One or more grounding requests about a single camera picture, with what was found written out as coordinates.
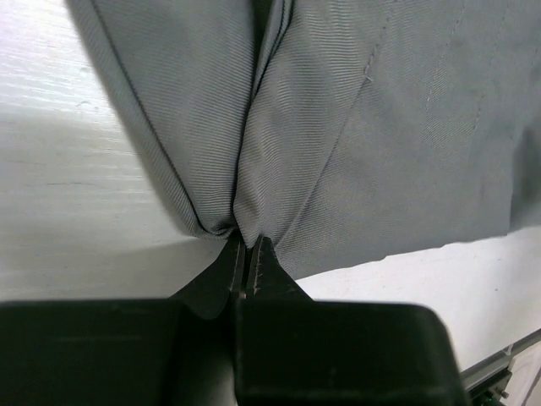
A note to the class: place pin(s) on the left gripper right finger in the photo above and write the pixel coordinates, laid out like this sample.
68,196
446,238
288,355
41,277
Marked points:
292,350

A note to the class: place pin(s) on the aluminium table edge rail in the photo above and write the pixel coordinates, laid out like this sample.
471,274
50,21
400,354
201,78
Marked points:
478,374

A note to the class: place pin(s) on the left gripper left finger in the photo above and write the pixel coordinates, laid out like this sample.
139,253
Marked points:
172,351

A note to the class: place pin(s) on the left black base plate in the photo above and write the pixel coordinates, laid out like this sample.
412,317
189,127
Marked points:
511,386

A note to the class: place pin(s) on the grey pleated skirt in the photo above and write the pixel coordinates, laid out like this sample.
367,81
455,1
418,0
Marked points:
343,131

